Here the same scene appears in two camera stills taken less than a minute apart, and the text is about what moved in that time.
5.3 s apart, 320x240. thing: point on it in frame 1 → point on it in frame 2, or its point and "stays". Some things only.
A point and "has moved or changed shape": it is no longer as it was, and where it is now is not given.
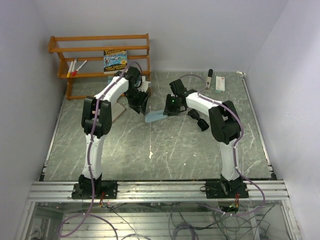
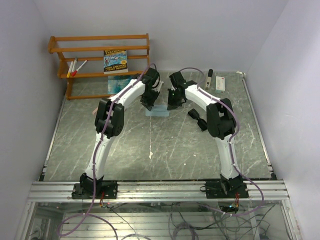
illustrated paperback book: x=114 y=61 stays
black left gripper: x=141 y=105 → x=148 y=105
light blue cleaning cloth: x=154 y=115 has moved or changed shape
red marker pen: x=74 y=73 stays
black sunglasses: x=202 y=124 stays
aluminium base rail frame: x=274 y=191 stays
